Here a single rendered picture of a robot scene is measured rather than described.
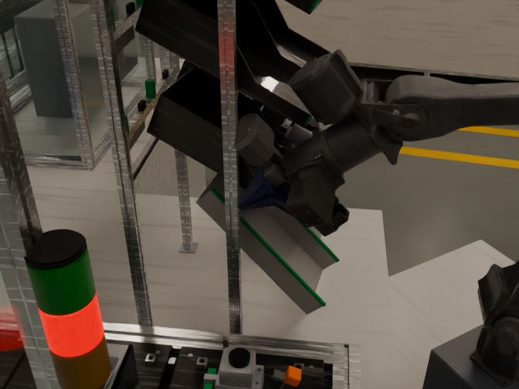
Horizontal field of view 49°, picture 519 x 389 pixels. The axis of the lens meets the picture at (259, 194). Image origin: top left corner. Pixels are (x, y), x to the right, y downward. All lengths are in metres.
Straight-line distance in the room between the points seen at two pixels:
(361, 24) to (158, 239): 3.43
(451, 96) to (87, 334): 0.43
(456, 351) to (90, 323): 0.56
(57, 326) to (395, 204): 2.77
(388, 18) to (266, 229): 3.65
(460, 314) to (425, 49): 3.52
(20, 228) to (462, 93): 0.46
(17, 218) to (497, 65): 4.39
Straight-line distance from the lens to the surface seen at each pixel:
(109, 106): 0.86
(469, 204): 3.32
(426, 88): 0.66
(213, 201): 0.94
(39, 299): 0.52
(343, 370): 0.99
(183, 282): 1.30
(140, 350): 1.02
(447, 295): 1.32
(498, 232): 3.14
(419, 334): 1.22
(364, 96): 0.65
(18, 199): 0.48
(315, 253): 1.10
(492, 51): 4.66
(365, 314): 1.23
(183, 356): 0.99
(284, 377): 0.84
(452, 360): 0.90
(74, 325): 0.53
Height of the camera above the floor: 1.70
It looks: 32 degrees down
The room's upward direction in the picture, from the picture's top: straight up
